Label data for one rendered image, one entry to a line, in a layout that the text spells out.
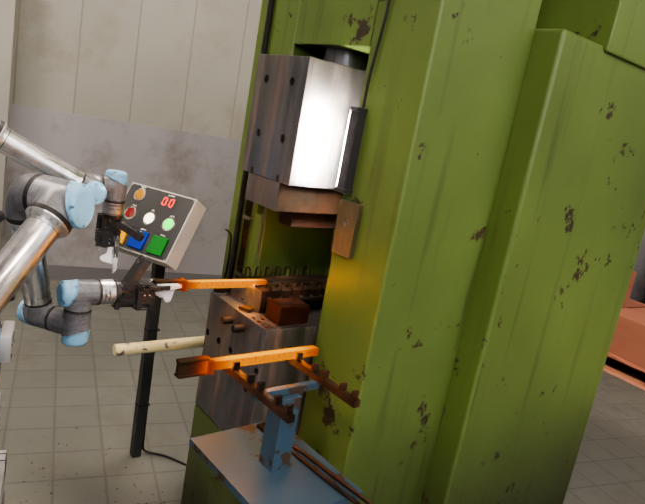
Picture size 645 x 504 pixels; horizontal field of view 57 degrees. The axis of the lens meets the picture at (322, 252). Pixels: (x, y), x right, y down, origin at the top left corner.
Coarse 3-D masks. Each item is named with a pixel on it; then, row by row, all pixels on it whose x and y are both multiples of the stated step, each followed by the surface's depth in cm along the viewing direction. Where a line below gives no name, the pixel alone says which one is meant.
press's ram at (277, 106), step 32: (288, 64) 191; (320, 64) 185; (256, 96) 206; (288, 96) 191; (320, 96) 189; (352, 96) 196; (256, 128) 205; (288, 128) 191; (320, 128) 192; (256, 160) 205; (288, 160) 191; (320, 160) 196
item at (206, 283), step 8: (160, 280) 187; (168, 280) 188; (176, 280) 190; (184, 280) 191; (192, 280) 194; (200, 280) 196; (208, 280) 198; (216, 280) 199; (224, 280) 201; (232, 280) 203; (240, 280) 205; (248, 280) 206; (256, 280) 208; (264, 280) 210; (184, 288) 190; (192, 288) 193; (200, 288) 195
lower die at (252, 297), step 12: (252, 276) 223; (264, 276) 226; (276, 276) 229; (288, 276) 232; (300, 276) 231; (312, 276) 234; (324, 276) 238; (240, 288) 213; (252, 288) 207; (264, 288) 206; (276, 288) 209; (288, 288) 212; (300, 288) 214; (324, 288) 220; (240, 300) 213; (252, 300) 207; (264, 312) 205
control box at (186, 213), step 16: (128, 192) 246; (160, 192) 241; (128, 208) 242; (144, 208) 240; (160, 208) 238; (176, 208) 235; (192, 208) 233; (144, 224) 237; (160, 224) 235; (176, 224) 232; (192, 224) 235; (176, 240) 229; (176, 256) 231
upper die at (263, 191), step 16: (256, 176) 205; (256, 192) 205; (272, 192) 198; (288, 192) 198; (304, 192) 202; (320, 192) 206; (336, 192) 210; (272, 208) 198; (288, 208) 199; (304, 208) 203; (320, 208) 208; (336, 208) 212
